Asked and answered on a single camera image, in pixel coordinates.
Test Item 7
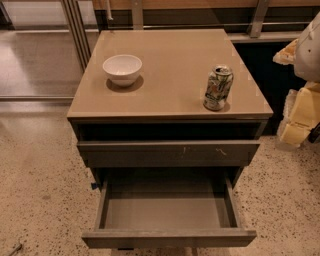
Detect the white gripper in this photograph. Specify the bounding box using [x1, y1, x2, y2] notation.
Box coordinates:
[273, 39, 320, 146]

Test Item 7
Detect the green white 7up can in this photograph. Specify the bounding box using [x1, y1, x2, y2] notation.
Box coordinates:
[203, 64, 234, 111]

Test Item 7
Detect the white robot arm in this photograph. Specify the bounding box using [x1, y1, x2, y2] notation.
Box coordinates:
[273, 13, 320, 147]

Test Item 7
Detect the brown drawer cabinet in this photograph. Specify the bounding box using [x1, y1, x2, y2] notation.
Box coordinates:
[67, 29, 272, 182]

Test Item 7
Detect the open grey middle drawer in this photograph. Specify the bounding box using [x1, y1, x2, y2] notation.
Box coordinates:
[82, 177, 257, 249]

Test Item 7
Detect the grey top drawer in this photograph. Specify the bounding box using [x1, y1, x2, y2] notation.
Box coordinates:
[77, 140, 259, 168]

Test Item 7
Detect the white ceramic bowl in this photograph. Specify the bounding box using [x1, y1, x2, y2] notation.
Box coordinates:
[102, 54, 142, 87]

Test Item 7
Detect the metal rail frame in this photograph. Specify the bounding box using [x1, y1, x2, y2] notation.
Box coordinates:
[57, 0, 320, 68]

